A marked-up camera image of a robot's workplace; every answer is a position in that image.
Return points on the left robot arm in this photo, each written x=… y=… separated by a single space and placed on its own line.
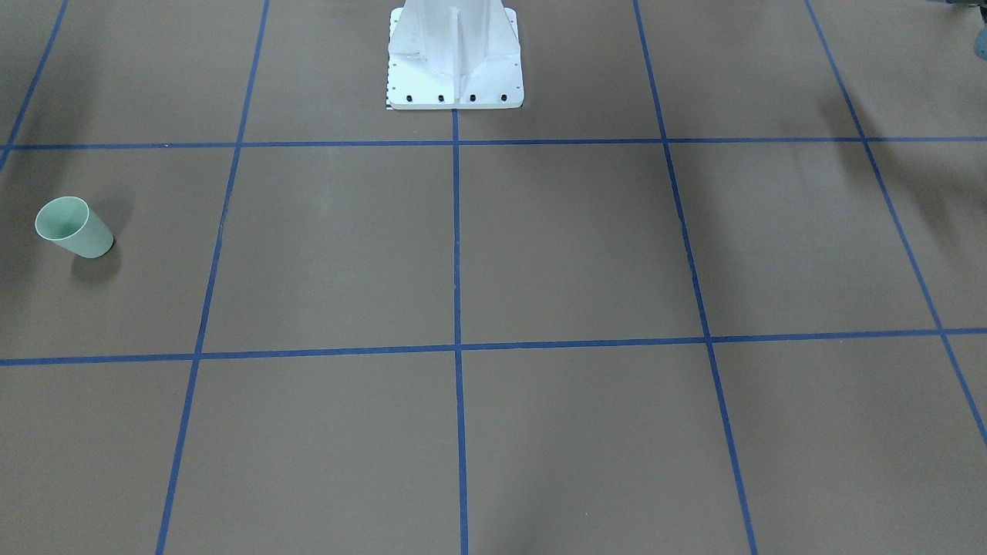
x=980 y=40

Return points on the light green plastic cup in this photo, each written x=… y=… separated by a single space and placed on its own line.
x=69 y=222

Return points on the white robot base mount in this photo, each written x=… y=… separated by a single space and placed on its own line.
x=446 y=55

